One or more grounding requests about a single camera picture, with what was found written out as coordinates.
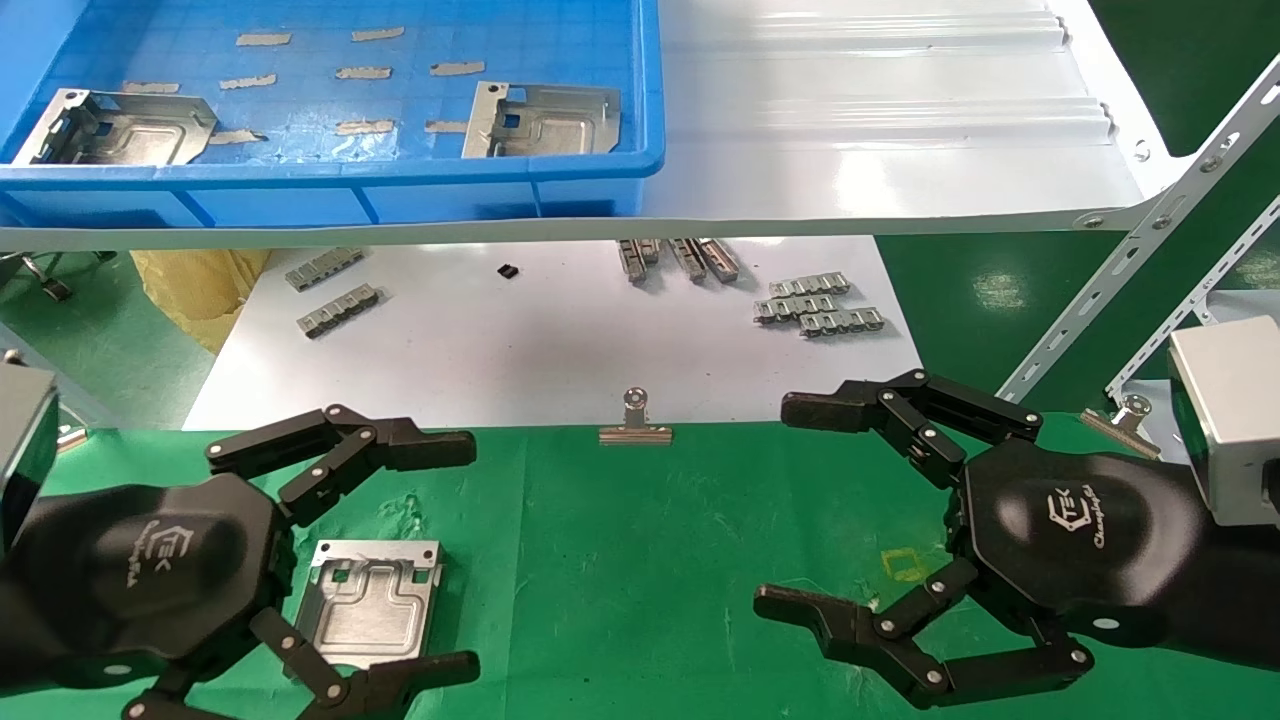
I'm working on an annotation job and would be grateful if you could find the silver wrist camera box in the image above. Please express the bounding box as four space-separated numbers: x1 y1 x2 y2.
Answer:
0 352 60 549
1167 316 1280 528

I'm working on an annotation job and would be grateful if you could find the aluminium plate with square hole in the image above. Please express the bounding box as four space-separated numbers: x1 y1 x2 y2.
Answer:
461 81 623 161

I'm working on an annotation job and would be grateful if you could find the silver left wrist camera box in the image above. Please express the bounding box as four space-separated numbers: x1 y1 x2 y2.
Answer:
0 352 60 549

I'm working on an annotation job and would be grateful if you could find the white metal shelf rack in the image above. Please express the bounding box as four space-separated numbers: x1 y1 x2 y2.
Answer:
0 0 1280 433

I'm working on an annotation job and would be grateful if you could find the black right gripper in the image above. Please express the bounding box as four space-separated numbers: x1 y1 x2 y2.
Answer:
753 368 1280 711

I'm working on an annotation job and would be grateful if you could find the blue plastic bin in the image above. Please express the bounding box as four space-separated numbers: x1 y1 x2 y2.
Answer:
0 0 667 230

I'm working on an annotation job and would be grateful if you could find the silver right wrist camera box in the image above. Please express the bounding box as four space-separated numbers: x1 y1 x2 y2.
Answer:
1167 316 1280 528

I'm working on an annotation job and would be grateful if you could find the yellow plastic bag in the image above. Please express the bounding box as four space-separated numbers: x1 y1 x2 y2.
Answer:
130 249 274 354

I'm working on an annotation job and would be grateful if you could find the aluminium plate with bracket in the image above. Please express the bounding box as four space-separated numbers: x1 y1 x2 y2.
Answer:
10 88 220 169

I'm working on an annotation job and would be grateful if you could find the green table mat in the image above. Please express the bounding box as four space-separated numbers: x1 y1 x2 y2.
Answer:
0 415 1280 720

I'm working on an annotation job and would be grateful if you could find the machined aluminium plate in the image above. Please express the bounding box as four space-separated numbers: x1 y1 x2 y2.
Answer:
293 540 444 673

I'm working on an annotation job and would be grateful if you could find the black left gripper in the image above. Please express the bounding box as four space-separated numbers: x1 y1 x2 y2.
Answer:
0 404 481 720

